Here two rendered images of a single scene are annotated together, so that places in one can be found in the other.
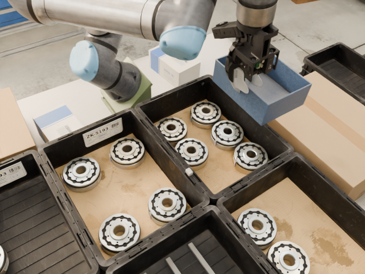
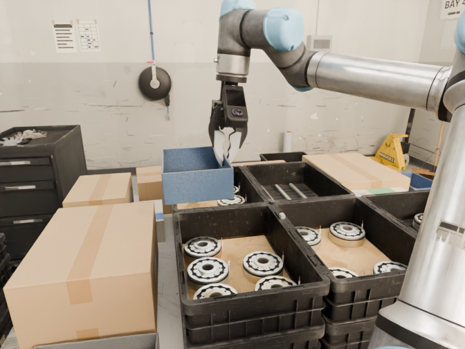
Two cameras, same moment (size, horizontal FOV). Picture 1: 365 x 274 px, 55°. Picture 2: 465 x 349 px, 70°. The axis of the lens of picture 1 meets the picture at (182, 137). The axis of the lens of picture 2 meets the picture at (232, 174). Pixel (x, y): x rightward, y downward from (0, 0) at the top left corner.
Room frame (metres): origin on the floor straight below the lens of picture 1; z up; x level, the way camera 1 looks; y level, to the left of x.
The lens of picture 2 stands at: (1.34, 0.22, 1.35)
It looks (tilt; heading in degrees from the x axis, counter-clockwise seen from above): 19 degrees down; 206
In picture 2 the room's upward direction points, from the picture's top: straight up
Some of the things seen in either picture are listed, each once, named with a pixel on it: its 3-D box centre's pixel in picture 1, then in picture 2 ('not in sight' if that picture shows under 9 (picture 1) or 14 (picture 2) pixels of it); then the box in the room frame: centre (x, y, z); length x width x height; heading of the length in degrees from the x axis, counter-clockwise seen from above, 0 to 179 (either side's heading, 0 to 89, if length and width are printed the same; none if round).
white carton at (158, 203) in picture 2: not in sight; (148, 221); (0.43, -0.60, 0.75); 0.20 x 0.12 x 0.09; 39
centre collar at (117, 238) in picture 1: (119, 230); (347, 228); (0.38, 0.14, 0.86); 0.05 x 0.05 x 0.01
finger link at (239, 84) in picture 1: (241, 84); (231, 146); (0.63, -0.13, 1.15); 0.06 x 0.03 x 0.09; 35
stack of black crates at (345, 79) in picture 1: (335, 101); not in sight; (1.47, -0.84, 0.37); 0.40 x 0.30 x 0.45; 36
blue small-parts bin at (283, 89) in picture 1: (259, 81); (194, 171); (0.71, -0.19, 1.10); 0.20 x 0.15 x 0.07; 37
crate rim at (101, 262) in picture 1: (120, 175); (348, 233); (0.51, 0.15, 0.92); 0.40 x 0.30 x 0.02; 38
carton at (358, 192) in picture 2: not in sight; (376, 199); (0.06, 0.20, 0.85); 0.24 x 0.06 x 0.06; 126
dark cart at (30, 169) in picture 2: not in sight; (44, 199); (0.03, -1.84, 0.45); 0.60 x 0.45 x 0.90; 36
